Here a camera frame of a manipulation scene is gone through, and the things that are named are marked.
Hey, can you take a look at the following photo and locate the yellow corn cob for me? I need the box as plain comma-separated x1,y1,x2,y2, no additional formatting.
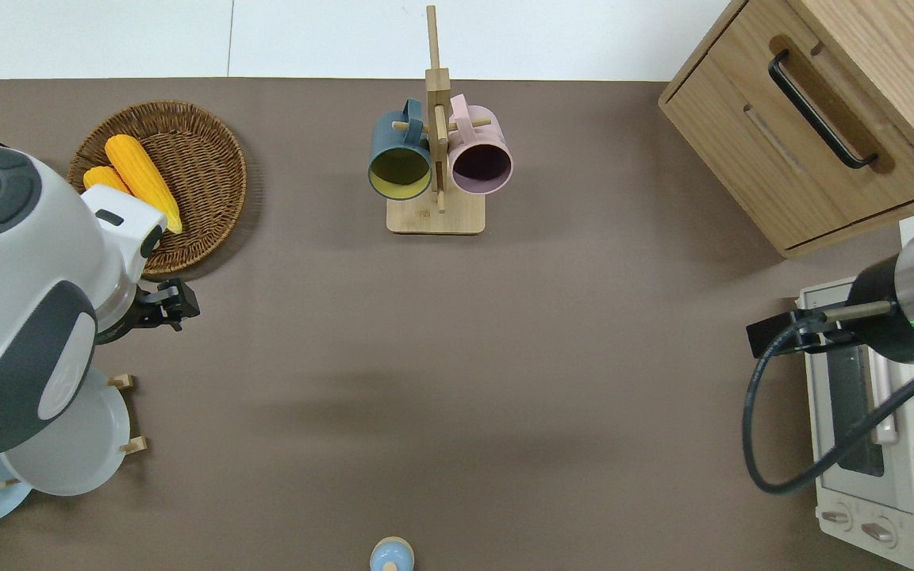
104,133,184,236
82,165,133,196

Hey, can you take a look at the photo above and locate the blue wooden call bell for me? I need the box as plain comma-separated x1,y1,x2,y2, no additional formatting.
369,536,416,571

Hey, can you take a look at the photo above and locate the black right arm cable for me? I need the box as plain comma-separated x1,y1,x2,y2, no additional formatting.
742,317,914,496

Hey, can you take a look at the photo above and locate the pink mug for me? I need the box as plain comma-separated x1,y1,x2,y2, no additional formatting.
447,94,515,196

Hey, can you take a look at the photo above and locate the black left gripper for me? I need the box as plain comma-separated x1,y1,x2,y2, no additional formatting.
95,278,202,347

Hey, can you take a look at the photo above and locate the black cabinet handle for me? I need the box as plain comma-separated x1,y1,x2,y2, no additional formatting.
768,50,879,170

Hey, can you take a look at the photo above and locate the wooden mug tree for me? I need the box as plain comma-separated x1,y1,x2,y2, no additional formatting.
386,5,493,236

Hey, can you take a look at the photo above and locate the wooden plate rack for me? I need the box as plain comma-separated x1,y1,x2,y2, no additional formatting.
0,373,148,490

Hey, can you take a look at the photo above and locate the white toaster oven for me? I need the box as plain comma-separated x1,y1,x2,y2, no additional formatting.
793,202,914,571

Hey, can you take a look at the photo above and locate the brown wicker basket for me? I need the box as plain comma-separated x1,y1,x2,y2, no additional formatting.
67,100,248,280

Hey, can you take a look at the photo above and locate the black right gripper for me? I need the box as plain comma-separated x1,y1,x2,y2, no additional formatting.
746,252,914,367

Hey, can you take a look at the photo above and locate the gray plate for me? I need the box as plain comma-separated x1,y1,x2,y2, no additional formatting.
0,365,132,497

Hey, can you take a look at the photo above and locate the dark blue mug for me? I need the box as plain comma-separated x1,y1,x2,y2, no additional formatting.
367,98,434,201

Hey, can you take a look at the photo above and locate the wooden cabinet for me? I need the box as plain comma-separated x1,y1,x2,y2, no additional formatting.
657,0,914,259

